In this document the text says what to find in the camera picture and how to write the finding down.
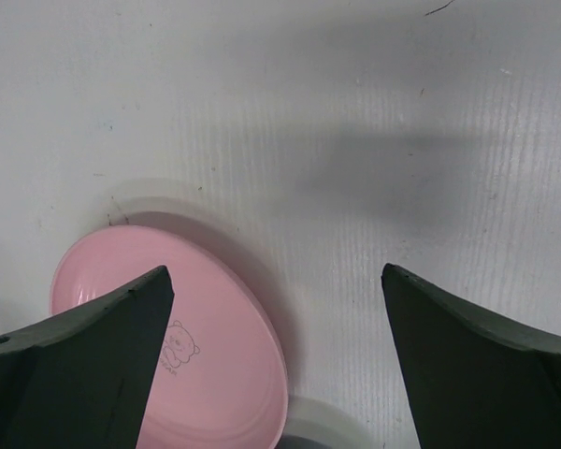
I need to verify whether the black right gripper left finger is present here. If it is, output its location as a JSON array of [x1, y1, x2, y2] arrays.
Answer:
[[0, 266, 174, 448]]

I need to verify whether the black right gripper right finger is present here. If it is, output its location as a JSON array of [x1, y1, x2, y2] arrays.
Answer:
[[381, 264, 561, 448]]

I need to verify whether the pink plate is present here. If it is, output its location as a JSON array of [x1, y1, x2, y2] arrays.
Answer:
[[50, 225, 288, 448]]

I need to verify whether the dark blue bowl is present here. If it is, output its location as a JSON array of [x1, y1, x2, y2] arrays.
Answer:
[[276, 435, 329, 449]]

